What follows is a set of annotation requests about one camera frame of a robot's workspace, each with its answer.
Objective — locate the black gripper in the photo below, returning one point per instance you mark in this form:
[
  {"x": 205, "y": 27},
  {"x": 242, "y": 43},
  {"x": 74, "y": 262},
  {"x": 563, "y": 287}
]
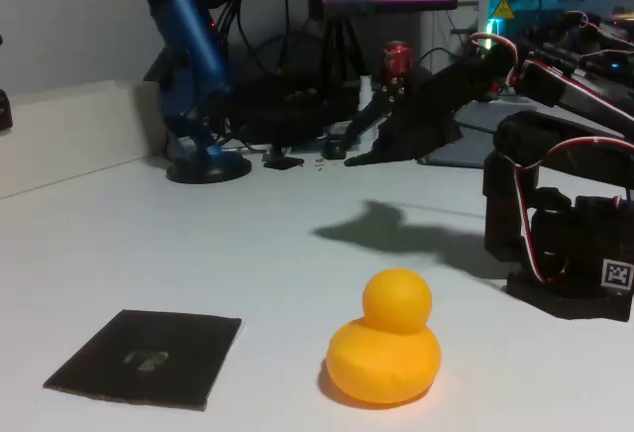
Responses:
[{"x": 402, "y": 131}]

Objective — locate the yellow rubber duck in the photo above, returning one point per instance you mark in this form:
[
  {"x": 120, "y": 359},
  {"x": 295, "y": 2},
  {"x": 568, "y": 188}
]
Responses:
[{"x": 381, "y": 362}]

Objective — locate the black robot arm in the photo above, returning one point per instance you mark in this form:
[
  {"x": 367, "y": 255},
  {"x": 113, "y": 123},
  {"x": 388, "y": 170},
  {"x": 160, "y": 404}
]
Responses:
[{"x": 545, "y": 234}]

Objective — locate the black square card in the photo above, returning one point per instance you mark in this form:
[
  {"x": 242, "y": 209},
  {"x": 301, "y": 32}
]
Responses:
[{"x": 99, "y": 367}]

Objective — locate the small white spray bottle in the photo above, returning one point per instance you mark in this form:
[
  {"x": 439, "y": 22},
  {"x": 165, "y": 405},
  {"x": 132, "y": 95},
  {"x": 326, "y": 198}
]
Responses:
[{"x": 365, "y": 92}]

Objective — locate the small black cube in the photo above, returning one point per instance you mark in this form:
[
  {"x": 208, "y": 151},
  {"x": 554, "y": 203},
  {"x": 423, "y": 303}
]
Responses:
[{"x": 333, "y": 148}]

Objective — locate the red soda can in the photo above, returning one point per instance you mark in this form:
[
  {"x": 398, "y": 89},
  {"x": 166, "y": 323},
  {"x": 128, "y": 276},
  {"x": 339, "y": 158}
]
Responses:
[{"x": 397, "y": 63}]

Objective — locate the grey desk pad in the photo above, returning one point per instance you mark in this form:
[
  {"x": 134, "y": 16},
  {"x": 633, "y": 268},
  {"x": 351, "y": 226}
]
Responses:
[{"x": 475, "y": 125}]

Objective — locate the black tripod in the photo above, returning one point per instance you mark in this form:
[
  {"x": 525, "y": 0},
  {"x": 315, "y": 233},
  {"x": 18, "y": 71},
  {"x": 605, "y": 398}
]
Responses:
[{"x": 342, "y": 45}]

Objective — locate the small black flat stand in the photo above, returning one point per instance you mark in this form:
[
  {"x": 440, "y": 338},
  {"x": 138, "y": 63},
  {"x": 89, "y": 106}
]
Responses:
[{"x": 282, "y": 162}]

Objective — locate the black audio interface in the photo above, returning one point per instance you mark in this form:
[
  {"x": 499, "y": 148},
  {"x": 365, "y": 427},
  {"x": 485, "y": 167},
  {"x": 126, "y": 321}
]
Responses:
[{"x": 277, "y": 115}]

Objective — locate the yellow triangle warning sticker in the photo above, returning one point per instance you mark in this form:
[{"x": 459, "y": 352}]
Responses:
[{"x": 503, "y": 11}]

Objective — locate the glass PC case with lights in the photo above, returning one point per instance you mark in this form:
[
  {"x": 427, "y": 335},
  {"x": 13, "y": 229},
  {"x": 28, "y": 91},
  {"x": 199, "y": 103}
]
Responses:
[{"x": 545, "y": 6}]

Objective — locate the blue desktop microphone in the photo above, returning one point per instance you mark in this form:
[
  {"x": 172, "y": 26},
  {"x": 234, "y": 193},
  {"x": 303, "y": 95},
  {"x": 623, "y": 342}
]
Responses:
[{"x": 193, "y": 31}]

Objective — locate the black white fiducial marker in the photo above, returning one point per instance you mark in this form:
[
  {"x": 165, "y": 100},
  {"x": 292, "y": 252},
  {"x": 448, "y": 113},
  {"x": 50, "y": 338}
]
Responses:
[{"x": 616, "y": 273}]

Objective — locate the black rectangular device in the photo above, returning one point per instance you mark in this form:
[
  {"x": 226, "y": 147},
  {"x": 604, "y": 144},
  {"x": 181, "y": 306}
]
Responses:
[{"x": 4, "y": 110}]

